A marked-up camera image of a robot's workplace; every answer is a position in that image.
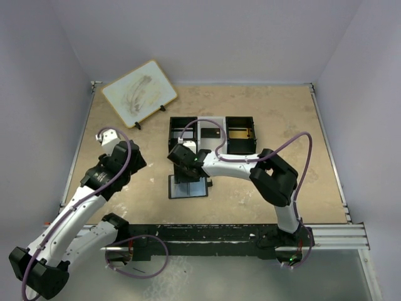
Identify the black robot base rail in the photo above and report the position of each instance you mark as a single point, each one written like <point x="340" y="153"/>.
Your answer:
<point x="255" y="240"/>

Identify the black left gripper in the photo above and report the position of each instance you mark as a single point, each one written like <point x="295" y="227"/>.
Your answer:
<point x="132" y="155"/>

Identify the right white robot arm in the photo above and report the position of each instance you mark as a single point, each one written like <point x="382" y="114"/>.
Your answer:
<point x="275" y="180"/>

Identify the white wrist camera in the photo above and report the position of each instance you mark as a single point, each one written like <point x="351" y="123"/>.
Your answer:
<point x="190" y="144"/>
<point x="108" y="140"/>

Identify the black leather card holder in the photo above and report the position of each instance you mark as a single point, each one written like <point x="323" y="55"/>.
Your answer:
<point x="188" y="189"/>

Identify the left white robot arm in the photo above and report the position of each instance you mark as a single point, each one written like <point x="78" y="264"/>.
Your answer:
<point x="44" y="266"/>

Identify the silver card in tray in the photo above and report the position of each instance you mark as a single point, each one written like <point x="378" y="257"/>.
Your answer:
<point x="186" y="135"/>

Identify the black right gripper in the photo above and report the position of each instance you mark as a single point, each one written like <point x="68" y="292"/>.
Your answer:
<point x="183" y="170"/>

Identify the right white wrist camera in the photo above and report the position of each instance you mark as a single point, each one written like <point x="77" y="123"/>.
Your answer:
<point x="190" y="144"/>

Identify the black card in tray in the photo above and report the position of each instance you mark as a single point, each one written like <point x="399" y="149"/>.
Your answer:
<point x="210" y="133"/>

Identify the black and white tray organizer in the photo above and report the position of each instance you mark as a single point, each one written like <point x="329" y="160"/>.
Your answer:
<point x="231" y="146"/>

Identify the gold card in tray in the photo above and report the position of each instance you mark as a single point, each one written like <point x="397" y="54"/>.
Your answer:
<point x="240" y="133"/>

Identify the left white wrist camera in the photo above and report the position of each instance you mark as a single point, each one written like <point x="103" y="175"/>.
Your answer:
<point x="108" y="140"/>

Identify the yellow-framed whiteboard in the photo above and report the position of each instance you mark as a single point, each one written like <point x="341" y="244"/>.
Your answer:
<point x="139" y="93"/>

